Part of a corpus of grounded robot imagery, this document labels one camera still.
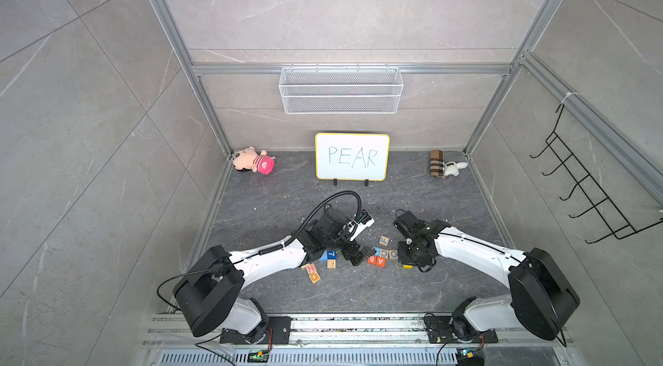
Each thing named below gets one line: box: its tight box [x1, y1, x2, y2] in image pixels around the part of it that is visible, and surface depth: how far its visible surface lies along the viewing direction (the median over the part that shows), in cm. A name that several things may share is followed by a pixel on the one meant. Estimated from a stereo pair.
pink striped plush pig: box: [229, 145, 276, 176], surface depth 109 cm
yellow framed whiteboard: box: [315, 132, 391, 182], surface depth 106 cm
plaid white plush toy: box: [429, 149, 469, 180], surface depth 113 cm
